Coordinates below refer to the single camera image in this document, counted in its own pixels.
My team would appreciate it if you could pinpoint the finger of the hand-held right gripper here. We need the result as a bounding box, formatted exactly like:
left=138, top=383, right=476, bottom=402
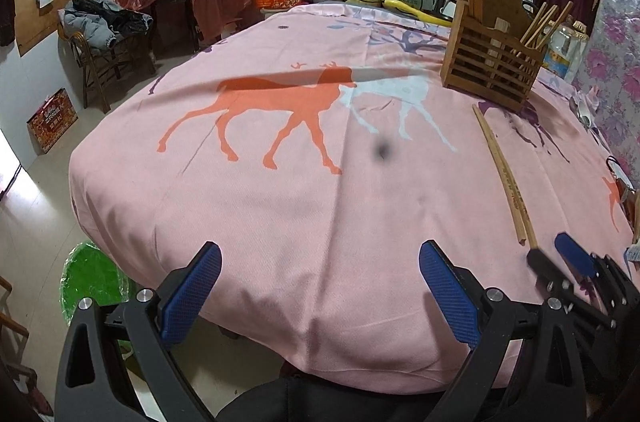
left=526, top=248, right=619, bottom=329
left=554, top=232, right=640, bottom=314

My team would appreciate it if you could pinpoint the brown leather item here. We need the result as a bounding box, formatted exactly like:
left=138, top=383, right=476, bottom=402
left=617, top=175, right=640, bottom=223

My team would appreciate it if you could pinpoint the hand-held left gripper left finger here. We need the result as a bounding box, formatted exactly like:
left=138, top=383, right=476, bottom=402
left=54, top=241, right=223, bottom=422

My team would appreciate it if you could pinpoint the green plastic stool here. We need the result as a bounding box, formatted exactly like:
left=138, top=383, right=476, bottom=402
left=60, top=239, right=132, bottom=328

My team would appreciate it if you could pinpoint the pile of dark jackets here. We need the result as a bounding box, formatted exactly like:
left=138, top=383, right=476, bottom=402
left=59, top=0, right=153, bottom=50

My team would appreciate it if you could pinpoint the bundle of wooden chopsticks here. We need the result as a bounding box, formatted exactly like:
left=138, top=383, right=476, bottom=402
left=477, top=109, right=541, bottom=252

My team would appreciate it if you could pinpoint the wooden chair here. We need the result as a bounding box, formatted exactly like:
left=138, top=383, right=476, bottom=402
left=57, top=20, right=156, bottom=113

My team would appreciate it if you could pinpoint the clear cooking oil bottle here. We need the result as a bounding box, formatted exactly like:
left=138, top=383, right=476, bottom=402
left=542, top=15, right=590, bottom=80

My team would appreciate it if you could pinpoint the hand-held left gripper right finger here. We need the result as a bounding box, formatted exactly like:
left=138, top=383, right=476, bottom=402
left=419, top=239, right=588, bottom=422

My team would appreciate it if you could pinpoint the red cardboard box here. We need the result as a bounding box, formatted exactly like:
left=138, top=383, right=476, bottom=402
left=27, top=88, right=80, bottom=153

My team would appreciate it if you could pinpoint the wooden slatted chopstick holder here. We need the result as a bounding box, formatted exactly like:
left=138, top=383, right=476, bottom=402
left=440, top=0, right=546, bottom=112

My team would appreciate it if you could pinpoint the yellow plastic scoop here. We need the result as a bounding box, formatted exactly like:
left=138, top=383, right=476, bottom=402
left=384, top=0, right=453, bottom=26

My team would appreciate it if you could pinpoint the pink deer printed tablecloth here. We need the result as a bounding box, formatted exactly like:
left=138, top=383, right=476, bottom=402
left=67, top=0, right=640, bottom=395

